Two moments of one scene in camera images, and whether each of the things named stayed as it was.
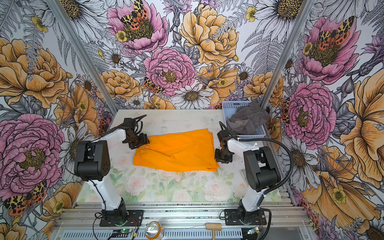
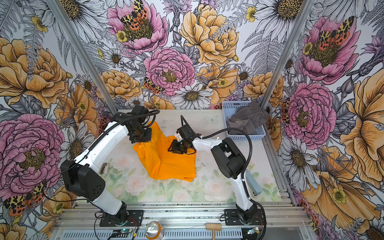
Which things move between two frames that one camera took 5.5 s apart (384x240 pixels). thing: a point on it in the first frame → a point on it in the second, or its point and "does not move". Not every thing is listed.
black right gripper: [217, 158] → [174, 148]
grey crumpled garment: [247, 119] does not move
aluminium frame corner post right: [302, 17] does not move
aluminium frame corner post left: [82, 56] does not move
